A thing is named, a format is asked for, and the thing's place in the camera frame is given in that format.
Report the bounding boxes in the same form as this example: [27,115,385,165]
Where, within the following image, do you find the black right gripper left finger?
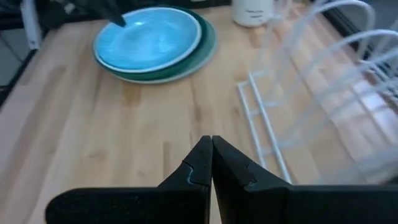
[45,135,214,224]

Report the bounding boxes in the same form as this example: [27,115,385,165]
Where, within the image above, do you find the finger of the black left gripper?
[73,0,127,27]

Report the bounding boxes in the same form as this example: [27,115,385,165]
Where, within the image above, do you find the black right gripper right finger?
[212,135,398,224]

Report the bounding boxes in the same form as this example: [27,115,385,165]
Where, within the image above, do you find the blue plate with white rim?
[93,6,203,74]

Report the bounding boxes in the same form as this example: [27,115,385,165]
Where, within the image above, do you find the dark green plate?
[96,4,208,82]

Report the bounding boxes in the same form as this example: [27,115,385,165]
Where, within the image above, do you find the light green plate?
[114,18,218,85]

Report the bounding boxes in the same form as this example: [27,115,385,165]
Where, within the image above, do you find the white mug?
[231,0,277,28]

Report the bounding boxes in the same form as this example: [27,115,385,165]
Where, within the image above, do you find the white upright post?
[20,0,43,50]

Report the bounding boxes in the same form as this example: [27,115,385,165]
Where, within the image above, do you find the white wire dish rack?
[236,0,398,186]

